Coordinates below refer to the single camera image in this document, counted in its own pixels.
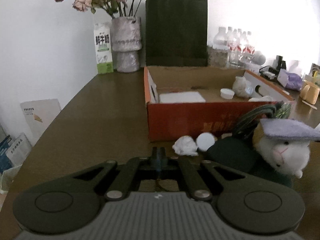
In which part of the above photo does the small black device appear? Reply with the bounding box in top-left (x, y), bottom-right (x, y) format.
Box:
top-left (274, 55), bottom-right (287, 72)

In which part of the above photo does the yellow mug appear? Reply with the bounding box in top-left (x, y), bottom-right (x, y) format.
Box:
top-left (299, 80), bottom-right (320, 104)

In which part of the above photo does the black cable coil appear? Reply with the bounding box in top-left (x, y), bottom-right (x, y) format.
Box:
top-left (234, 101), bottom-right (283, 139)

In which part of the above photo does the black paper bag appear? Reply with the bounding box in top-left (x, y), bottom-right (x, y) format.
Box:
top-left (145, 0), bottom-right (208, 67)

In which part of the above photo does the white charger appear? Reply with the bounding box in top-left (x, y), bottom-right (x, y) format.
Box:
top-left (260, 65), bottom-right (279, 80)

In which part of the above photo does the purple tissue pack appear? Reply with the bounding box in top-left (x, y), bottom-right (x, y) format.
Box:
top-left (277, 69), bottom-right (304, 90)

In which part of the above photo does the clear drinking glass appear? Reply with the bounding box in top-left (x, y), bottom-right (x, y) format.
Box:
top-left (229, 51), bottom-right (244, 68)

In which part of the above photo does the white trash bag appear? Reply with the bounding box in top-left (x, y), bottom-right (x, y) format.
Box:
top-left (0, 164), bottom-right (24, 194)

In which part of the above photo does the white plastic box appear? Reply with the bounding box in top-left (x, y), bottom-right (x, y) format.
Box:
top-left (159, 92), bottom-right (207, 104)

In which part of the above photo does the white round lid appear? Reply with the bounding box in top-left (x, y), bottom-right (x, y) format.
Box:
top-left (196, 132), bottom-right (216, 152)
top-left (220, 88), bottom-right (235, 100)

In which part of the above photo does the blue cardboard box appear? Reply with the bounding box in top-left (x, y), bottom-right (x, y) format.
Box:
top-left (0, 135), bottom-right (14, 173)

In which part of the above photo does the pale purple textured vase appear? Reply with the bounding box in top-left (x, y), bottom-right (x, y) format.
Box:
top-left (111, 17), bottom-right (142, 73)

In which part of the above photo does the purple felt hat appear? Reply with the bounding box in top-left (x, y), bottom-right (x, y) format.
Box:
top-left (260, 119), bottom-right (320, 142)

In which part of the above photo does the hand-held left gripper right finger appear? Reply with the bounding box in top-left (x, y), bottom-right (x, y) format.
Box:
top-left (159, 147), bottom-right (247, 201)

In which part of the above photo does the paper strip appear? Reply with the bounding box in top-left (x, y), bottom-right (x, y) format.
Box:
top-left (301, 99), bottom-right (318, 109)

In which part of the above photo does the wooden desktop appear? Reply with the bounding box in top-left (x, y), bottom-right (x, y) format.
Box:
top-left (0, 74), bottom-right (320, 230)

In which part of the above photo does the white round device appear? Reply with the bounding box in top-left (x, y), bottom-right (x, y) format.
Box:
top-left (251, 50), bottom-right (267, 65)

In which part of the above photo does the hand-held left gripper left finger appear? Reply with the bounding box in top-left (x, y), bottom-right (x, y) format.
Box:
top-left (72, 147), bottom-right (160, 201)

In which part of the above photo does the white tissue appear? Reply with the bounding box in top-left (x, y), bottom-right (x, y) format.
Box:
top-left (172, 135), bottom-right (198, 156)

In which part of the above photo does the white paper bag on floor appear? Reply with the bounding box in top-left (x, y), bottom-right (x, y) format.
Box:
top-left (20, 99), bottom-right (62, 140)

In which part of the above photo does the orange cardboard box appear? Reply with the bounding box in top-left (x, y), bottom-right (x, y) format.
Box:
top-left (144, 66), bottom-right (295, 143)

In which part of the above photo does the clear plastic bag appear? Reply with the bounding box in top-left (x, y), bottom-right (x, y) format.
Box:
top-left (232, 76), bottom-right (255, 98)

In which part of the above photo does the white and green milk carton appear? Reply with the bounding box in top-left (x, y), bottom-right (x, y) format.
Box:
top-left (94, 22), bottom-right (113, 75)

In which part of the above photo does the white printed cardboard box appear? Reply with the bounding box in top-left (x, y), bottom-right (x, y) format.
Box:
top-left (7, 133), bottom-right (33, 165)

